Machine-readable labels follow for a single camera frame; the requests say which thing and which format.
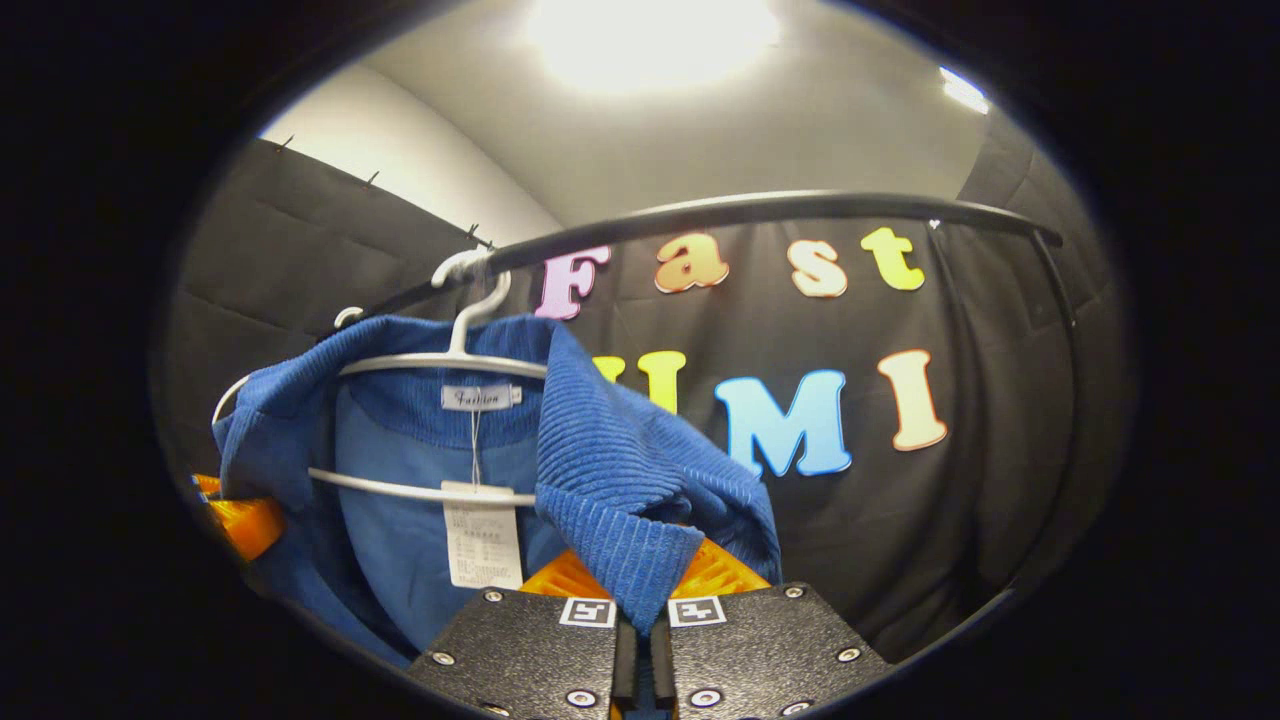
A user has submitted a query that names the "ceiling light panel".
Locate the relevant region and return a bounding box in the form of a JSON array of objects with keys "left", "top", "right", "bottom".
[
  {"left": 940, "top": 67, "right": 991, "bottom": 114},
  {"left": 530, "top": 0, "right": 781, "bottom": 91}
]

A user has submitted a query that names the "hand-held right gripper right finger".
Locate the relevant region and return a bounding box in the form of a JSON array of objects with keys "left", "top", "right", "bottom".
[{"left": 650, "top": 540, "right": 893, "bottom": 720}]

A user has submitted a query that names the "black clothes rack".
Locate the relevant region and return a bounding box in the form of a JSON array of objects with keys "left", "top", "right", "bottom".
[{"left": 355, "top": 190, "right": 1086, "bottom": 421}]

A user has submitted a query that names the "blue corduroy jacket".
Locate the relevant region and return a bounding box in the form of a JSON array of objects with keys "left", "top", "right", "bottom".
[{"left": 210, "top": 315, "right": 783, "bottom": 720}]

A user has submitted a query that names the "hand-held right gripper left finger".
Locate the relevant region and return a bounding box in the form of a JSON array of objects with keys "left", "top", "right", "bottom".
[{"left": 405, "top": 548, "right": 639, "bottom": 720}]

